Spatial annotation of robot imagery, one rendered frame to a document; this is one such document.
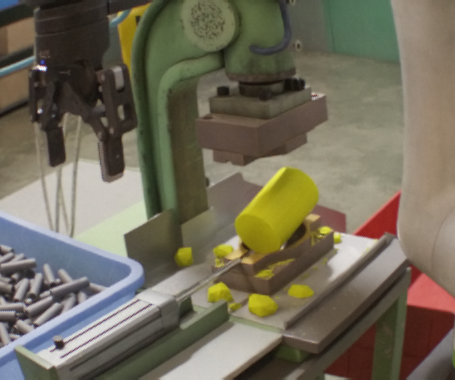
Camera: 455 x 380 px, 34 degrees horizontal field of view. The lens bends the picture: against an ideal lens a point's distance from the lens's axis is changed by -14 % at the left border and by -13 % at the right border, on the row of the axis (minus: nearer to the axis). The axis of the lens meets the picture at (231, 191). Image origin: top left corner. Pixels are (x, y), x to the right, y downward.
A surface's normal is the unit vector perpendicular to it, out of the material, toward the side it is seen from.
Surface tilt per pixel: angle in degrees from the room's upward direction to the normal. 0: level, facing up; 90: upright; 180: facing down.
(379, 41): 90
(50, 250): 81
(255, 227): 106
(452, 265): 83
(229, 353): 0
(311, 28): 90
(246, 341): 0
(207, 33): 90
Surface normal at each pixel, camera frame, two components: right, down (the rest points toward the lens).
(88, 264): -0.62, 0.19
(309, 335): -0.09, -0.93
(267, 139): 0.80, 0.15
